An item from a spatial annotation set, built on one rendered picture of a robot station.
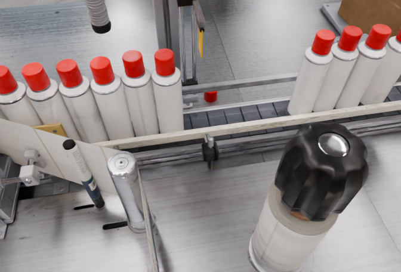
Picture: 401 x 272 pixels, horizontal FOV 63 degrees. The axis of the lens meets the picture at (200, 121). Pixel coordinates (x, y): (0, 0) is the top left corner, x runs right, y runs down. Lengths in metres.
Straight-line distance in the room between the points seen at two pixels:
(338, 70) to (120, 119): 0.42
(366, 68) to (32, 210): 0.67
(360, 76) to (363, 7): 0.39
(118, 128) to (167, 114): 0.10
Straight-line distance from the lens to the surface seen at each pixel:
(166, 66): 0.55
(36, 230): 0.65
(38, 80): 0.58
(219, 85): 0.67
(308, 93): 0.69
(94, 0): 0.60
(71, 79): 0.57
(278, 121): 0.69
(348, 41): 0.66
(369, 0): 1.05
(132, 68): 0.55
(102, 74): 0.55
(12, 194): 0.67
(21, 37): 1.15
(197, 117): 0.72
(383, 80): 0.78
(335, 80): 0.70
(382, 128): 0.85
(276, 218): 0.41
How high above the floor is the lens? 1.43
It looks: 50 degrees down
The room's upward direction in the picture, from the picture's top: straight up
